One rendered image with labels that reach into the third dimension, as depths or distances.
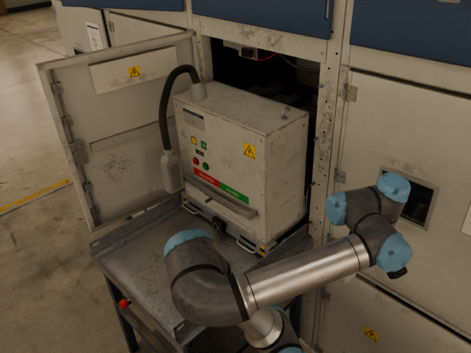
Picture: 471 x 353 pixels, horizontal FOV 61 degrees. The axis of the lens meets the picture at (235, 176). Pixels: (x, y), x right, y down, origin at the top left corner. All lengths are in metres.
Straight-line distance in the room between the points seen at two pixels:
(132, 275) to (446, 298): 1.09
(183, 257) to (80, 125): 0.93
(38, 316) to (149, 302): 1.39
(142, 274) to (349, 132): 0.91
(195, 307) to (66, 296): 2.08
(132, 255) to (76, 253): 1.45
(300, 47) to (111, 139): 0.83
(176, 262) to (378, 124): 0.72
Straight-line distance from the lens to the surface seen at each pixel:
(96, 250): 1.73
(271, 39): 1.44
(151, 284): 1.56
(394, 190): 0.97
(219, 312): 0.79
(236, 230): 1.62
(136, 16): 2.09
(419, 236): 1.37
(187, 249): 0.87
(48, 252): 3.21
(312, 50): 1.34
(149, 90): 1.72
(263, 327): 1.11
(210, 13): 1.60
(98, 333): 2.58
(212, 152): 1.52
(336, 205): 0.93
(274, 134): 1.30
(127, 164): 1.79
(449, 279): 1.42
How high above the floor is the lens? 1.98
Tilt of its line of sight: 34 degrees down
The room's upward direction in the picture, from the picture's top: 3 degrees counter-clockwise
